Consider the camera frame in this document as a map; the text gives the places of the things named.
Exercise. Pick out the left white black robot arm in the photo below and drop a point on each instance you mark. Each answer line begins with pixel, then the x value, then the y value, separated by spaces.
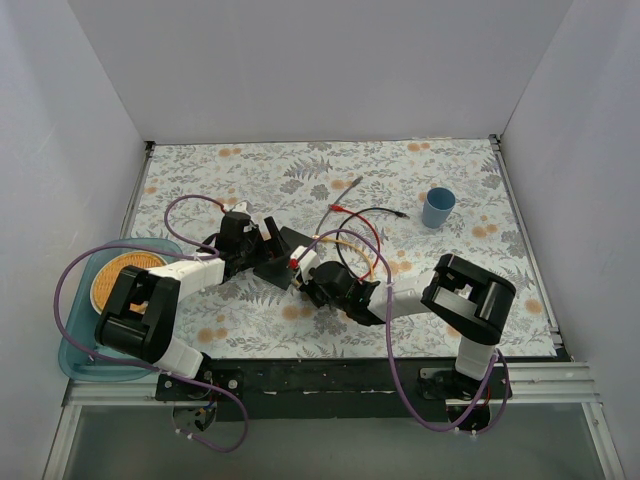
pixel 139 315

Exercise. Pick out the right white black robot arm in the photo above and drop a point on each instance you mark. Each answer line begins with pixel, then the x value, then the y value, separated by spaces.
pixel 473 301

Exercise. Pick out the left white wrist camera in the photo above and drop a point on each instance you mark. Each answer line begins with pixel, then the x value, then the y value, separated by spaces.
pixel 244 207

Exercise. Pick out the teal plastic tray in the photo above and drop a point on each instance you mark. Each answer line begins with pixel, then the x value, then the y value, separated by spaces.
pixel 83 318

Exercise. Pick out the aluminium frame rail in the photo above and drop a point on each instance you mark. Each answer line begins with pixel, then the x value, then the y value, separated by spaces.
pixel 530 383

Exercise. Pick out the floral patterned table mat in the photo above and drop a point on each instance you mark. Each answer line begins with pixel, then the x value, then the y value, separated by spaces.
pixel 373 192

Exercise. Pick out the black network switch box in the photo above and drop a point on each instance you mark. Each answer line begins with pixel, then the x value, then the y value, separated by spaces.
pixel 276 270

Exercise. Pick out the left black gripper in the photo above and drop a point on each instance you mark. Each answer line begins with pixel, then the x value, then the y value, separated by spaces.
pixel 267 242

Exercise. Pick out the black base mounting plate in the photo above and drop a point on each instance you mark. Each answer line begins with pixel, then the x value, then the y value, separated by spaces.
pixel 322 389

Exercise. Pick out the orange woven round plate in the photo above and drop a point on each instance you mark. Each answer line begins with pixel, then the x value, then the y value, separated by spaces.
pixel 104 281

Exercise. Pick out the blue plastic cup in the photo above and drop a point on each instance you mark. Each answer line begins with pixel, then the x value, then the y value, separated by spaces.
pixel 437 206

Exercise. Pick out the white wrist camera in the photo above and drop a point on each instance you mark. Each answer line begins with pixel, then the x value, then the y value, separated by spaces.
pixel 244 207
pixel 303 261

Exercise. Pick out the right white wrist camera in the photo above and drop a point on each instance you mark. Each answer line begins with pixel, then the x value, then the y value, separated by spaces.
pixel 303 261

